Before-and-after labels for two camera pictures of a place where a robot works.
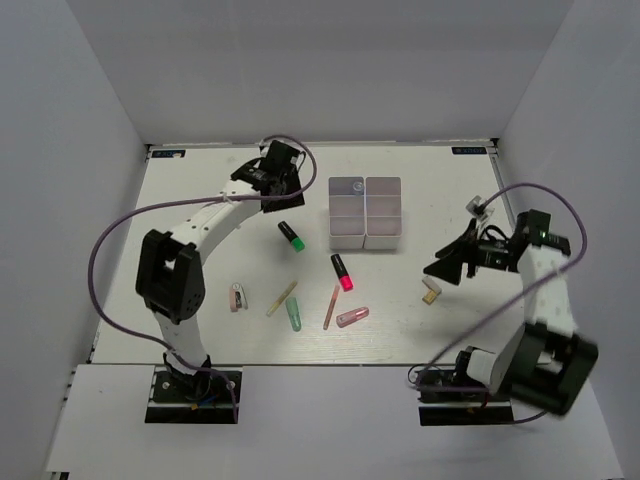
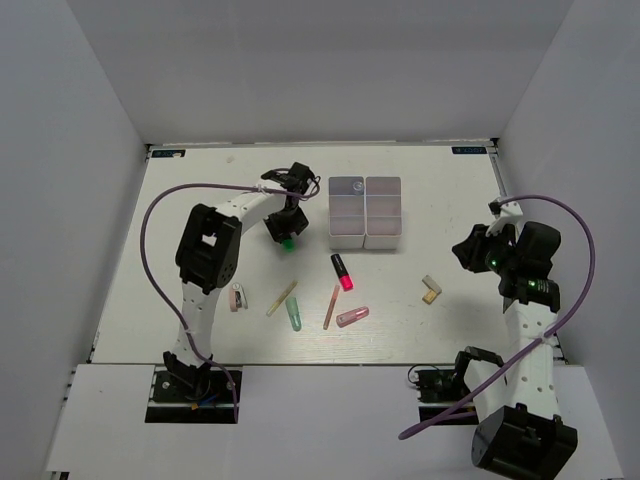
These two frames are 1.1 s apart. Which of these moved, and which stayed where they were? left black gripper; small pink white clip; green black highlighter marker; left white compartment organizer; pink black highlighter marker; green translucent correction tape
Moved: left black gripper; green black highlighter marker
Stayed: green translucent correction tape; pink black highlighter marker; left white compartment organizer; small pink white clip
